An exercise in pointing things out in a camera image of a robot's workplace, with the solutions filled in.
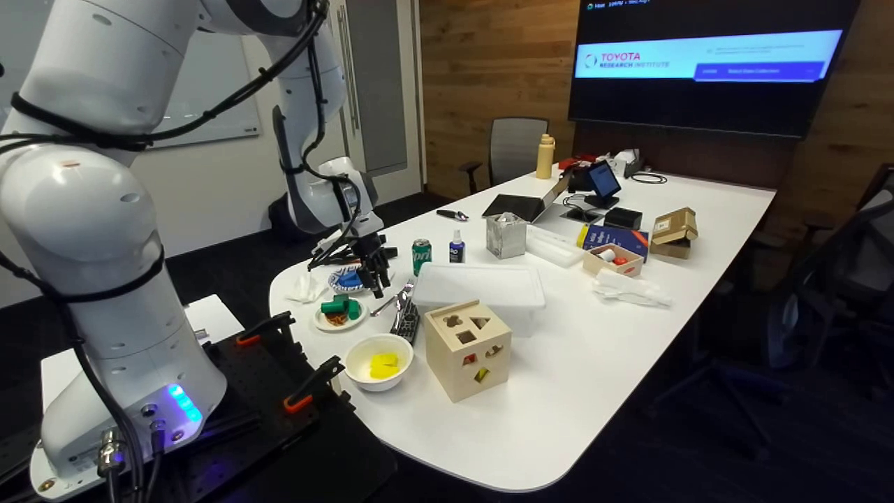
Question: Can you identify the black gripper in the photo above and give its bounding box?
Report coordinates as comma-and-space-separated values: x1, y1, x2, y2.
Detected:
349, 229, 400, 303

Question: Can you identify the blue patterned plate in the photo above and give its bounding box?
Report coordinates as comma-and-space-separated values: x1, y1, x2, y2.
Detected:
327, 265, 372, 297

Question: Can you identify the green block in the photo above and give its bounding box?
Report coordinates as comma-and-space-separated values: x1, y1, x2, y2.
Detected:
317, 294, 366, 321

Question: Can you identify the green soda can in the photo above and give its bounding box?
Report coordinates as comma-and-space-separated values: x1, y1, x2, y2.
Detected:
408, 236, 435, 279

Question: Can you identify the white plate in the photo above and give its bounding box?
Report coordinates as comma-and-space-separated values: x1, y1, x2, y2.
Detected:
309, 290, 372, 336

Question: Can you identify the white bowl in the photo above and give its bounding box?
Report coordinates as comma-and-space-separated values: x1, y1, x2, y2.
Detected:
341, 329, 419, 396

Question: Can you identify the small bottle blue label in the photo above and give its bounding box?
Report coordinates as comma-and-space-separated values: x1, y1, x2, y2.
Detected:
443, 226, 470, 268

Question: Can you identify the white foam container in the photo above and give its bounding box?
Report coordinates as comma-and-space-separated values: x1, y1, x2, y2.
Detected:
409, 257, 549, 317

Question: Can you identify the wooden shape sorter box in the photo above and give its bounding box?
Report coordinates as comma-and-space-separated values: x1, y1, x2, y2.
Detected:
422, 297, 517, 406

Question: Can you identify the black orange clamp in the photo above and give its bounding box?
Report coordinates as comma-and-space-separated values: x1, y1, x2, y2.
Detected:
231, 308, 299, 352
280, 352, 349, 419

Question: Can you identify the grey metal cup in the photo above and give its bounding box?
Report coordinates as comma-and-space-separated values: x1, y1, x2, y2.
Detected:
482, 211, 531, 262

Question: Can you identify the black open laptop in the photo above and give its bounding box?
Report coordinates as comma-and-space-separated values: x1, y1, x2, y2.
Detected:
479, 173, 573, 226

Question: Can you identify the white paper sheet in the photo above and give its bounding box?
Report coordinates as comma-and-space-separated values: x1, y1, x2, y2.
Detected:
182, 290, 247, 350

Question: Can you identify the clear plastic container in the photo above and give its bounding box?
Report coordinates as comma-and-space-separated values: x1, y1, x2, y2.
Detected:
521, 222, 590, 272

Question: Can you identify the grey office chair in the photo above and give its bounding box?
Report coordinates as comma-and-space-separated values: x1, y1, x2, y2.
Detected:
463, 116, 552, 197

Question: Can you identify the tan squeeze bottle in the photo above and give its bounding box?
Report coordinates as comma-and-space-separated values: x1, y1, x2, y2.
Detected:
534, 132, 559, 183

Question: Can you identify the small wooden tray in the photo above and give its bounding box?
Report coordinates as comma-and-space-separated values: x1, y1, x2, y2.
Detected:
580, 243, 646, 279

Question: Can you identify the blue book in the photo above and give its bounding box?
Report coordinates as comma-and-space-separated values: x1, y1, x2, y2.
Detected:
574, 222, 653, 265

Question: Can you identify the small black display device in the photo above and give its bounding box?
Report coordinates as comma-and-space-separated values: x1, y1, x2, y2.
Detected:
580, 158, 625, 211

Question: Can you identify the small black box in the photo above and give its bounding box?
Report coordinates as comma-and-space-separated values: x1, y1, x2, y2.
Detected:
599, 204, 646, 236

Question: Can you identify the white plastic wrap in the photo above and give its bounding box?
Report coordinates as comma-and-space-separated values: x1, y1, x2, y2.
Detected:
590, 268, 673, 311

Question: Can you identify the white crumpled object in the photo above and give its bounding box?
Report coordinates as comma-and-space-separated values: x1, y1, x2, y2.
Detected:
609, 146, 648, 183

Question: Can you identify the open cardboard box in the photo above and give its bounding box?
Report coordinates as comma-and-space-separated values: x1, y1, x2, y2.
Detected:
648, 204, 700, 262

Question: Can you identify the dark mesh office chair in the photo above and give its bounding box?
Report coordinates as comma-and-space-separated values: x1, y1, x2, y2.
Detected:
759, 160, 894, 378

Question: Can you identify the wall whiteboard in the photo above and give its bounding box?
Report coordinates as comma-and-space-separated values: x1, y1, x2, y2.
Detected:
147, 32, 266, 153

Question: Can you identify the wall mounted TV screen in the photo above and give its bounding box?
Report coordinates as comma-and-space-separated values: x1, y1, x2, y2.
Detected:
567, 0, 865, 144

